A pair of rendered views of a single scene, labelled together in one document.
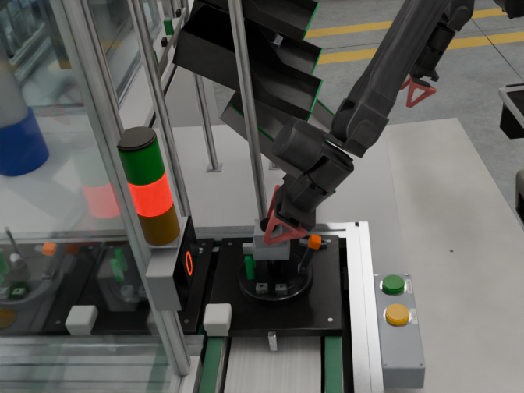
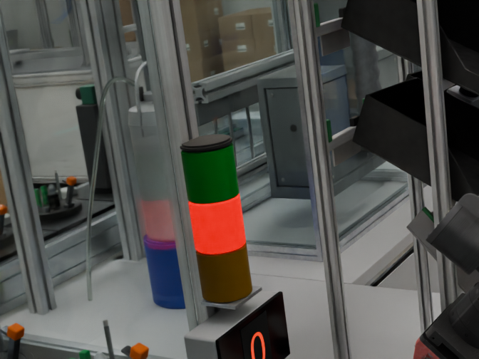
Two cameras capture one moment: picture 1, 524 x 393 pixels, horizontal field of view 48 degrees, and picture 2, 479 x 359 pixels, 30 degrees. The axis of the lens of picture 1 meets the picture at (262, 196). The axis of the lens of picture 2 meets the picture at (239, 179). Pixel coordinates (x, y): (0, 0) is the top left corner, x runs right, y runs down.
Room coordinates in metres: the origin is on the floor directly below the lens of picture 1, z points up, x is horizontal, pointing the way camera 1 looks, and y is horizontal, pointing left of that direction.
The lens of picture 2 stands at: (-0.12, -0.23, 1.59)
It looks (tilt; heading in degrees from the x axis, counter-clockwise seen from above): 14 degrees down; 25
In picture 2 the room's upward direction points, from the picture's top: 8 degrees counter-clockwise
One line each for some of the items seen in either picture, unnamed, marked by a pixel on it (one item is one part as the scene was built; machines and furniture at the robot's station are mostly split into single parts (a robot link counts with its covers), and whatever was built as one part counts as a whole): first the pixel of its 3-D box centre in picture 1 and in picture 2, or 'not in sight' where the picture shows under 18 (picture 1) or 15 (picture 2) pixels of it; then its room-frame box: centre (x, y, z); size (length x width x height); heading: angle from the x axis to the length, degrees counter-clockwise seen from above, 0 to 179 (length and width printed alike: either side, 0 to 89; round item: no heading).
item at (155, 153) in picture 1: (140, 157); (209, 172); (0.62, 0.14, 1.38); 0.05 x 0.05 x 0.05
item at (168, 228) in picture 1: (158, 219); (224, 269); (0.62, 0.14, 1.28); 0.05 x 0.05 x 0.05
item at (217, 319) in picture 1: (217, 320); not in sight; (0.71, 0.11, 0.97); 0.05 x 0.05 x 0.04; 81
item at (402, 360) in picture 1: (396, 327); not in sight; (0.67, -0.20, 0.93); 0.21 x 0.07 x 0.06; 171
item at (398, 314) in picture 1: (397, 315); not in sight; (0.67, -0.20, 0.96); 0.04 x 0.04 x 0.02
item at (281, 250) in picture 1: (264, 237); not in sight; (0.79, 0.00, 1.08); 0.08 x 0.04 x 0.07; 81
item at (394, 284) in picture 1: (393, 285); not in sight; (0.74, -0.22, 0.96); 0.04 x 0.04 x 0.02
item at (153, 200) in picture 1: (150, 189); (217, 221); (0.62, 0.14, 1.33); 0.05 x 0.05 x 0.05
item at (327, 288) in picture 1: (276, 282); not in sight; (0.79, -0.01, 0.96); 0.24 x 0.24 x 0.02; 81
